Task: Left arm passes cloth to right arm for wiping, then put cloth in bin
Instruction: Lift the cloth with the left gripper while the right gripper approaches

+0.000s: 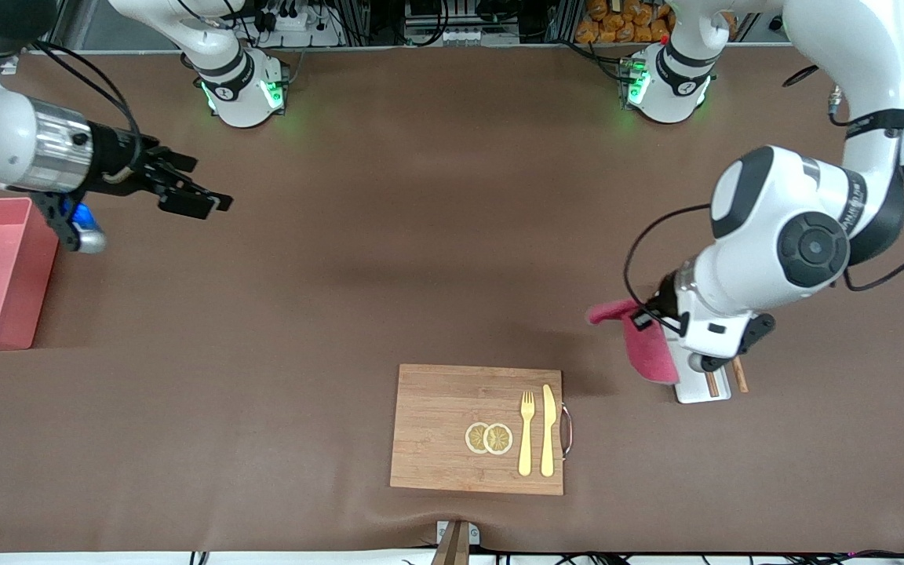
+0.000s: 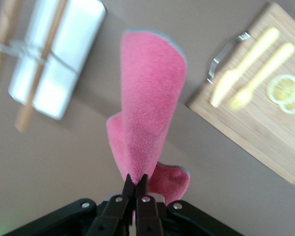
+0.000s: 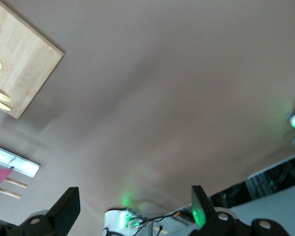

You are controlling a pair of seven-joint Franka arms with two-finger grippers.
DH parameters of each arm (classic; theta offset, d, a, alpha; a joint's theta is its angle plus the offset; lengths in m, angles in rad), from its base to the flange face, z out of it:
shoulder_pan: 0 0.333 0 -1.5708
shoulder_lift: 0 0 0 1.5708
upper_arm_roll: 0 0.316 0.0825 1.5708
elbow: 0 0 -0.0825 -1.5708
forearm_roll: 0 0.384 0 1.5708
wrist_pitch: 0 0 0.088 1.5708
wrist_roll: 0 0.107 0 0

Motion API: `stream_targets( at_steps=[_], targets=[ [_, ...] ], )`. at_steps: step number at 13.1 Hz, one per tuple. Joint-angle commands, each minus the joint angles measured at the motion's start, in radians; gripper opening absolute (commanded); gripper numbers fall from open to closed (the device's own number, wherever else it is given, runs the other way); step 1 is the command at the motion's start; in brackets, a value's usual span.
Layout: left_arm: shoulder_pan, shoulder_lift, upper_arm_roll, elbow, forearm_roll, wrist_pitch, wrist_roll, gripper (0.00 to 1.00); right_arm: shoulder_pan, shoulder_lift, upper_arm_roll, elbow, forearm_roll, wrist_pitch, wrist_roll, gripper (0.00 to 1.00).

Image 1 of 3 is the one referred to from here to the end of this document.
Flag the pink cloth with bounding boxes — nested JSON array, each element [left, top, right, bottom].
[[587, 300, 680, 385]]

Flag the white rectangular tray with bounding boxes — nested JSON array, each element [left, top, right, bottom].
[[673, 349, 733, 405]]

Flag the yellow wooden knife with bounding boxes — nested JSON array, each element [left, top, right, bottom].
[[540, 384, 557, 478]]

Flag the white power strip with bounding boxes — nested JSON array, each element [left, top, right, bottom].
[[252, 8, 343, 48]]

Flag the yellow wooden fork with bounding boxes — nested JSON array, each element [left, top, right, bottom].
[[518, 391, 536, 477]]

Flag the bamboo cutting board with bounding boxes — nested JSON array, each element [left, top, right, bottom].
[[389, 363, 574, 497]]

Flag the orange snack bags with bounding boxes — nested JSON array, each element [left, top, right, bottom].
[[575, 0, 739, 44]]

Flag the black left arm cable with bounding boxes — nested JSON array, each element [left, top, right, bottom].
[[623, 65, 904, 315]]

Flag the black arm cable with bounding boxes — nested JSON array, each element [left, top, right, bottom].
[[32, 39, 144, 158], [623, 65, 904, 315]]

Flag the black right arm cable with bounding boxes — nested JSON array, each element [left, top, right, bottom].
[[32, 39, 144, 158]]

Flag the grey bracket with brown post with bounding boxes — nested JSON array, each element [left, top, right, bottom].
[[430, 519, 481, 565]]

